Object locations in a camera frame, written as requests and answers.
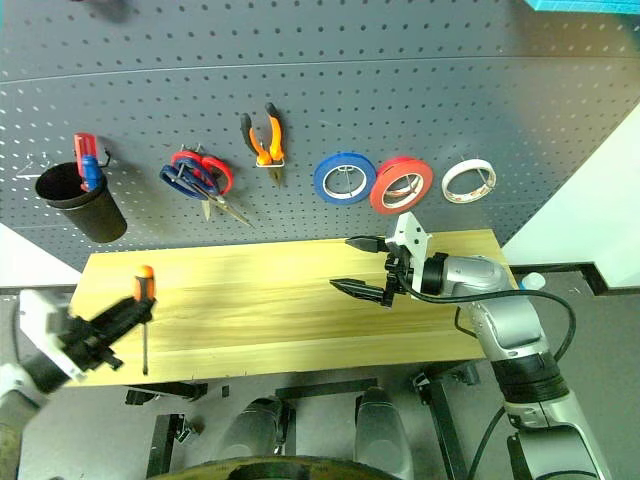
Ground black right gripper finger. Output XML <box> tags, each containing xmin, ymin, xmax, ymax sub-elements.
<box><xmin>343</xmin><ymin>235</ymin><xmax>390</xmax><ymax>254</ymax></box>
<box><xmin>328</xmin><ymin>276</ymin><xmax>389</xmax><ymax>302</ymax></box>

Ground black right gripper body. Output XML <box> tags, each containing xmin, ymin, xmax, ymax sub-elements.
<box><xmin>381</xmin><ymin>248</ymin><xmax>415</xmax><ymax>310</ymax></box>

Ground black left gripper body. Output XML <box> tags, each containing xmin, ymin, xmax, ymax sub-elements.
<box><xmin>58</xmin><ymin>316</ymin><xmax>125</xmax><ymax>372</ymax></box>

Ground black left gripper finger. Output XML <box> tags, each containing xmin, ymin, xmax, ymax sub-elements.
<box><xmin>91</xmin><ymin>296</ymin><xmax>152</xmax><ymax>332</ymax></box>
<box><xmin>101</xmin><ymin>306</ymin><xmax>155</xmax><ymax>347</ymax></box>

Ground orange and black screwdriver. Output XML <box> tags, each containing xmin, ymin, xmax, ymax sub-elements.
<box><xmin>130</xmin><ymin>263</ymin><xmax>157</xmax><ymax>376</ymax></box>

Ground wide red tape roll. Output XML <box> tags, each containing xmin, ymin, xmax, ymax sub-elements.
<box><xmin>368</xmin><ymin>156</ymin><xmax>435</xmax><ymax>216</ymax></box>

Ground orange and black pliers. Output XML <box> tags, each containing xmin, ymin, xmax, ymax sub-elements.
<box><xmin>238</xmin><ymin>102</ymin><xmax>286</xmax><ymax>189</ymax></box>

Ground dark-handled scissors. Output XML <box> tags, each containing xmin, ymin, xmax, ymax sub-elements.
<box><xmin>159</xmin><ymin>162</ymin><xmax>255</xmax><ymax>230</ymax></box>

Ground grey pegboard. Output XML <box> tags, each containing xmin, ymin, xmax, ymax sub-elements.
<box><xmin>0</xmin><ymin>0</ymin><xmax>640</xmax><ymax>274</ymax></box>

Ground blue tape roll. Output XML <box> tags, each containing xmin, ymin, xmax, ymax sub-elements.
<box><xmin>313</xmin><ymin>151</ymin><xmax>378</xmax><ymax>205</ymax></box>

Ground black plastic cup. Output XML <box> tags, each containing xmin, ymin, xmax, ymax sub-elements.
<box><xmin>34</xmin><ymin>162</ymin><xmax>129</xmax><ymax>245</ymax></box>

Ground white tape roll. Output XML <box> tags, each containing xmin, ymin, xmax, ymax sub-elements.
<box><xmin>441</xmin><ymin>158</ymin><xmax>498</xmax><ymax>205</ymax></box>

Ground blue marker pen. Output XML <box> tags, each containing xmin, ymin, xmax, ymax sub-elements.
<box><xmin>79</xmin><ymin>154</ymin><xmax>104</xmax><ymax>193</ymax></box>

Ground dark rounded rim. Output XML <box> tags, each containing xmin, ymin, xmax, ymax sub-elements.
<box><xmin>164</xmin><ymin>453</ymin><xmax>401</xmax><ymax>480</ymax></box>

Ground teal foam block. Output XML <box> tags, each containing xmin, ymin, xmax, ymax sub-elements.
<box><xmin>524</xmin><ymin>0</ymin><xmax>640</xmax><ymax>12</ymax></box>

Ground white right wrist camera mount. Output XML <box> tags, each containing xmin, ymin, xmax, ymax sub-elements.
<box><xmin>383</xmin><ymin>211</ymin><xmax>432</xmax><ymax>292</ymax></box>

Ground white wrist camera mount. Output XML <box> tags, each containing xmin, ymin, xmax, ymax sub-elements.
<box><xmin>19</xmin><ymin>289</ymin><xmax>86</xmax><ymax>384</ymax></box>
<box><xmin>383</xmin><ymin>211</ymin><xmax>432</xmax><ymax>292</ymax></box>

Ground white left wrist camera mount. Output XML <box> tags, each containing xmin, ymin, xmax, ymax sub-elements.
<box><xmin>19</xmin><ymin>289</ymin><xmax>86</xmax><ymax>384</ymax></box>

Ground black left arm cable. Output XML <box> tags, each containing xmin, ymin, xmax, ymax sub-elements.
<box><xmin>8</xmin><ymin>294</ymin><xmax>26</xmax><ymax>364</ymax></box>

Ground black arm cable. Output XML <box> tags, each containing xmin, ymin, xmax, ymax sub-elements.
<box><xmin>407</xmin><ymin>287</ymin><xmax>577</xmax><ymax>480</ymax></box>
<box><xmin>8</xmin><ymin>294</ymin><xmax>26</xmax><ymax>364</ymax></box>

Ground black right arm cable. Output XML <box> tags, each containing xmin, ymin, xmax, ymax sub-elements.
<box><xmin>407</xmin><ymin>287</ymin><xmax>577</xmax><ymax>480</ymax></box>

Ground black metal table frame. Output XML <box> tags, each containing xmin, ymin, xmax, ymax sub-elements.
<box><xmin>124</xmin><ymin>362</ymin><xmax>481</xmax><ymax>480</ymax></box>

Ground red-handled scissors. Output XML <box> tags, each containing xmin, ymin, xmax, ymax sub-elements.
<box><xmin>171</xmin><ymin>149</ymin><xmax>235</xmax><ymax>222</ymax></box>

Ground silver wire pegboard hook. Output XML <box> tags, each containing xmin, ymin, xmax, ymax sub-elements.
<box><xmin>13</xmin><ymin>154</ymin><xmax>50</xmax><ymax>180</ymax></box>

